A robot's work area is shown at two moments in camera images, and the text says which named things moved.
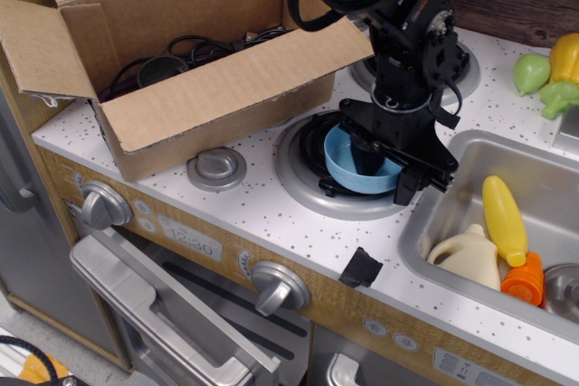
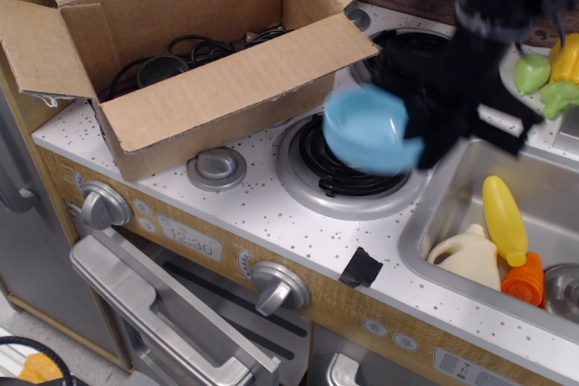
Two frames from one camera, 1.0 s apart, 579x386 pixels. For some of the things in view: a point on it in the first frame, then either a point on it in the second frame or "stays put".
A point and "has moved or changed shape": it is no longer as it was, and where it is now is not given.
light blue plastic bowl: [339, 156] has moved or changed shape
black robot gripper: [408, 136] → [450, 89]
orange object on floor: [35, 371] stays put
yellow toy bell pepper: [564, 59] stays put
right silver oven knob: [280, 288] stays put
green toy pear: [531, 72] stays put
